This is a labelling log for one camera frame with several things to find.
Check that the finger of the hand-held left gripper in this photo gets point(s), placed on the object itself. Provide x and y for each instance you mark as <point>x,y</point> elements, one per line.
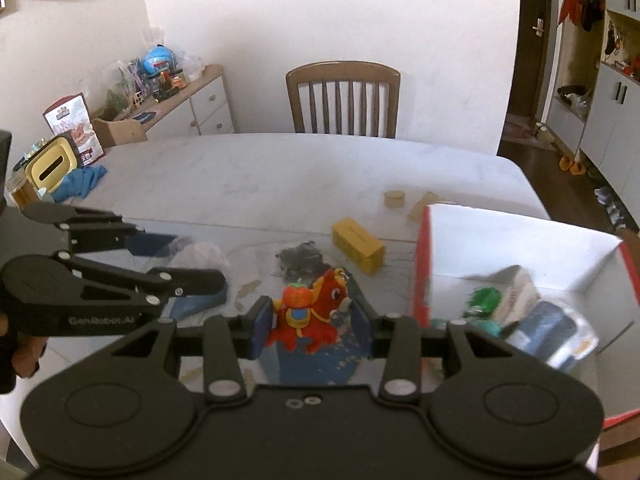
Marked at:
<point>197,305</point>
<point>160,245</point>

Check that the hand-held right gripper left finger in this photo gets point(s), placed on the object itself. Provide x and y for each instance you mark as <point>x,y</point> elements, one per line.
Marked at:
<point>261,327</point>

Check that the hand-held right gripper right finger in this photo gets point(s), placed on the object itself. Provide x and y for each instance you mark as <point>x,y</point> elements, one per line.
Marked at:
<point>361,327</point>

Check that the clear plastic bag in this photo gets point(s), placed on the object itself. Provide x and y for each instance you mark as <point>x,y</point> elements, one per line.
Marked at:
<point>205,260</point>

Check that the red horse toy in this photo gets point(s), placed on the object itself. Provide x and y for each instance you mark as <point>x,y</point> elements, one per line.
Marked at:
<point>320,305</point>

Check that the green printed cloth pouch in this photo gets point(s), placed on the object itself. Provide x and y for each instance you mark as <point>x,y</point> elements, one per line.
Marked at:
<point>482,301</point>

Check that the white cardboard box red rim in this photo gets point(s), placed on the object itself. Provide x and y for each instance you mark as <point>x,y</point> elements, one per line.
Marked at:
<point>500,240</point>

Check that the person's left hand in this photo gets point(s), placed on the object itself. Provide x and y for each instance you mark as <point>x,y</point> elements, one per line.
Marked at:
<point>30,357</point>

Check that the blue patterned mat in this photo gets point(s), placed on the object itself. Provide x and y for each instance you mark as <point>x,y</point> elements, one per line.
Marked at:
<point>310,367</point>

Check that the dark grey crumpled item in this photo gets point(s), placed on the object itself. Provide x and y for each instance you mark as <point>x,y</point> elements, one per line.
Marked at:
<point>300,260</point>

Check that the yellow rectangular block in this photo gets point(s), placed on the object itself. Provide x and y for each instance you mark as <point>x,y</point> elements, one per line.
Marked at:
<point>357,245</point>

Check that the blue cloth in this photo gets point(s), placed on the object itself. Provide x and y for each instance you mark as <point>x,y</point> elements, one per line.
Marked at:
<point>80,182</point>

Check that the open brown cardboard box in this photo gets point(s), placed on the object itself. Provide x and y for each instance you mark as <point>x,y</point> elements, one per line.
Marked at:
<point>122,130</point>

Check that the round wooden block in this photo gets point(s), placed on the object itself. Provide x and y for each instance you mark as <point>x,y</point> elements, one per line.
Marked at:
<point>394,199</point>

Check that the amber jar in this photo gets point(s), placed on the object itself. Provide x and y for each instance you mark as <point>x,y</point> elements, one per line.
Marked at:
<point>22,192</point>

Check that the pale wooden wedge block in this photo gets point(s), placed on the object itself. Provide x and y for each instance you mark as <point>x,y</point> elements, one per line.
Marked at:
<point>424,207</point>

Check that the yellow tissue box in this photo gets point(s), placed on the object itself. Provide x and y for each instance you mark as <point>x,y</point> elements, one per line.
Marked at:
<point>50,162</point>

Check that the white sideboard wooden top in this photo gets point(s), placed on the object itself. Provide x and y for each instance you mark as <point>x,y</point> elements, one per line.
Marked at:
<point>210,105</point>

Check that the colourful printed paper bag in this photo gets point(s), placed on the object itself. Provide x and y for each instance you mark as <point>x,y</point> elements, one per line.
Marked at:
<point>72,120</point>

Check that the blue toy helmet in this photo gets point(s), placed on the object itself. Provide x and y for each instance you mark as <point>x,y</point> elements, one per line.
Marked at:
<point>157,60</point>

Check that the patterned door rug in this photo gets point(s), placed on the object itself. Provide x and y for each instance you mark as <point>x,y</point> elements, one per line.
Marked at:
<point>520,135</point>

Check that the wooden slat-back chair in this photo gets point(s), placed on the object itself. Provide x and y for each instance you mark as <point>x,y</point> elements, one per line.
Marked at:
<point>345,75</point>

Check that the orange slipper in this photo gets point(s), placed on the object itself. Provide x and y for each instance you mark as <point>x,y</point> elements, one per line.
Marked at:
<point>577,168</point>
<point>565,162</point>

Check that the row of white sneakers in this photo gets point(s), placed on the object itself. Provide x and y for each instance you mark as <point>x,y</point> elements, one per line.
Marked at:
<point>609,205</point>

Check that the open wooden entry shelf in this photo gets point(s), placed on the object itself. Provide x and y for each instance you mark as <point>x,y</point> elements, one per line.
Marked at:
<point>575,95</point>

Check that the dark brown door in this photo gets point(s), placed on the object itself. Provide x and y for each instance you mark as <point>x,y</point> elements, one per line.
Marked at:
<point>540,60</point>

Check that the red hanging garment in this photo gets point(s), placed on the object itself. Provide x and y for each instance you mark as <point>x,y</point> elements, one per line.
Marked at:
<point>569,7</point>

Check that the black hanging garment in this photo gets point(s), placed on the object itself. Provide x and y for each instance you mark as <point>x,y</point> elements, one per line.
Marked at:
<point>592,10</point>

